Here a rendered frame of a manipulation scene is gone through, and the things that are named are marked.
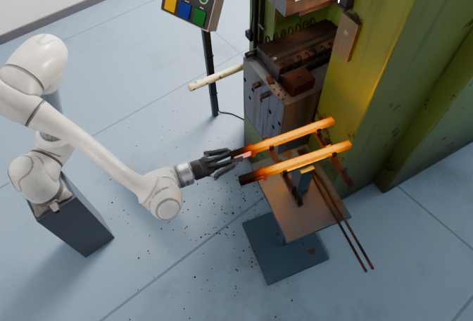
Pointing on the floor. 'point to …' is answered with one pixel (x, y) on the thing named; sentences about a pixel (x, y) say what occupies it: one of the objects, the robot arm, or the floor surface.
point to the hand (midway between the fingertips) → (241, 153)
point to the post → (210, 70)
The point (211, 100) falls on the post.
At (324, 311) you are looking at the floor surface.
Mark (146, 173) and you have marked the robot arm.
